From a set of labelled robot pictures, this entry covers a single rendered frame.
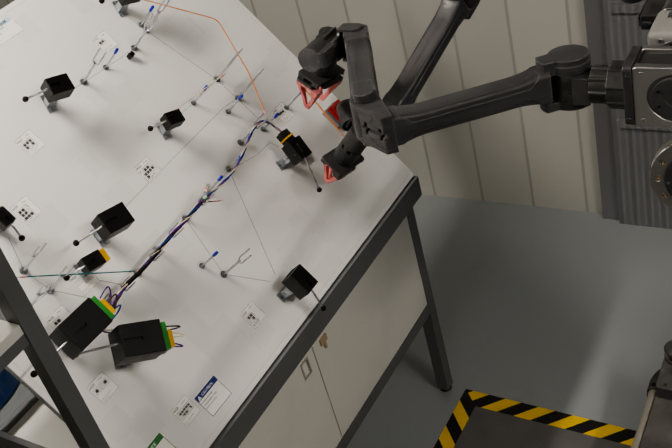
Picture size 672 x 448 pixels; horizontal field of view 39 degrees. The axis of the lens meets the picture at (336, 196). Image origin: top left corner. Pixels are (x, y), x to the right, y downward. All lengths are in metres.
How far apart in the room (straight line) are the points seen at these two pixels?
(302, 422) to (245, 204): 0.57
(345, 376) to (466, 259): 1.27
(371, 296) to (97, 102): 0.91
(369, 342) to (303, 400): 0.33
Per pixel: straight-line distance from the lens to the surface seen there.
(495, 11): 3.51
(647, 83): 1.73
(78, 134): 2.25
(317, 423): 2.51
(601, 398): 3.16
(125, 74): 2.38
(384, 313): 2.70
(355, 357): 2.60
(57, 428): 2.42
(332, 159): 2.28
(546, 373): 3.24
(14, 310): 1.59
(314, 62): 2.10
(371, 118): 1.72
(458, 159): 3.93
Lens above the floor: 2.34
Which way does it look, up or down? 34 degrees down
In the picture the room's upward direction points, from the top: 16 degrees counter-clockwise
